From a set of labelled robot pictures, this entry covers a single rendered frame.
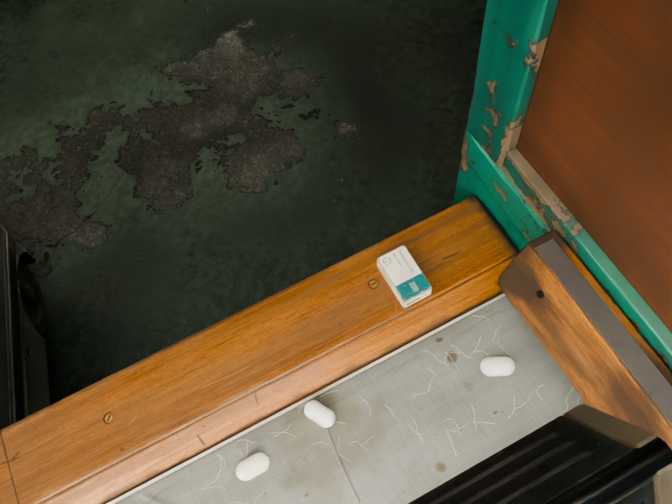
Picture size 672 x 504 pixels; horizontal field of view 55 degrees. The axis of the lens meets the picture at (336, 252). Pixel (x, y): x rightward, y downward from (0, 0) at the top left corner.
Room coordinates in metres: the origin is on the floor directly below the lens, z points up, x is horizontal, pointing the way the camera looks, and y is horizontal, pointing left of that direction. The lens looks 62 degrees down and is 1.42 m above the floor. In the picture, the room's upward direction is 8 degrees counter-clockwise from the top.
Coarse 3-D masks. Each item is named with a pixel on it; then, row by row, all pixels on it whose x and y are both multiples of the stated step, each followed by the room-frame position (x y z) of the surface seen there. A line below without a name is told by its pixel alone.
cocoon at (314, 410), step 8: (312, 400) 0.19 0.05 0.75; (304, 408) 0.18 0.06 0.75; (312, 408) 0.18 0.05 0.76; (320, 408) 0.18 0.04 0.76; (328, 408) 0.18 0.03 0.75; (312, 416) 0.17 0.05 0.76; (320, 416) 0.17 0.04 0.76; (328, 416) 0.17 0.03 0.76; (320, 424) 0.16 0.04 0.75; (328, 424) 0.16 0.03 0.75
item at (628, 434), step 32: (576, 416) 0.07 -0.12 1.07; (608, 416) 0.07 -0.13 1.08; (512, 448) 0.06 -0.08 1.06; (544, 448) 0.06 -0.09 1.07; (576, 448) 0.05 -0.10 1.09; (608, 448) 0.05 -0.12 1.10; (640, 448) 0.04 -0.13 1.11; (448, 480) 0.05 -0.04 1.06; (480, 480) 0.05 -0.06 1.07; (512, 480) 0.04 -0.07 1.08; (544, 480) 0.04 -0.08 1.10; (576, 480) 0.04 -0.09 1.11; (608, 480) 0.03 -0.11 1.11; (640, 480) 0.03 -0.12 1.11
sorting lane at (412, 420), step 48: (432, 336) 0.24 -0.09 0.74; (480, 336) 0.24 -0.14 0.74; (528, 336) 0.23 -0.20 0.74; (336, 384) 0.21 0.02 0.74; (384, 384) 0.20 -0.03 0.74; (432, 384) 0.19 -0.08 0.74; (480, 384) 0.18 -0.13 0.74; (528, 384) 0.18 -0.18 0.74; (288, 432) 0.16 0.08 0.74; (336, 432) 0.16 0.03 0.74; (384, 432) 0.15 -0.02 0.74; (432, 432) 0.14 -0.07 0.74; (480, 432) 0.13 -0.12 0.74; (528, 432) 0.13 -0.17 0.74; (192, 480) 0.13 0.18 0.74; (240, 480) 0.12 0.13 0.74; (288, 480) 0.12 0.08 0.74; (336, 480) 0.11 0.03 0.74; (384, 480) 0.10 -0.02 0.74; (432, 480) 0.10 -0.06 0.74
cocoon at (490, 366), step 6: (486, 360) 0.20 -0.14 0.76; (492, 360) 0.20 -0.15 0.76; (498, 360) 0.20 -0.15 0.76; (504, 360) 0.20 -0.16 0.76; (510, 360) 0.20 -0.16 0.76; (480, 366) 0.20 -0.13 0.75; (486, 366) 0.20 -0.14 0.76; (492, 366) 0.20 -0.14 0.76; (498, 366) 0.19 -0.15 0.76; (504, 366) 0.19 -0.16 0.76; (510, 366) 0.19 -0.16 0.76; (486, 372) 0.19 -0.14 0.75; (492, 372) 0.19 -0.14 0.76; (498, 372) 0.19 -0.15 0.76; (504, 372) 0.19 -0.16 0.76; (510, 372) 0.19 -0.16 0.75
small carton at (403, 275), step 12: (396, 252) 0.33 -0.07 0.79; (408, 252) 0.33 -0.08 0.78; (384, 264) 0.32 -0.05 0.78; (396, 264) 0.32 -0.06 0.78; (408, 264) 0.31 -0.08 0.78; (384, 276) 0.31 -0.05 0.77; (396, 276) 0.30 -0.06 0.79; (408, 276) 0.30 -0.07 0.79; (420, 276) 0.30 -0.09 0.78; (396, 288) 0.29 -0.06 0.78; (408, 288) 0.29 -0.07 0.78; (420, 288) 0.28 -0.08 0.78; (408, 300) 0.27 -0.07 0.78
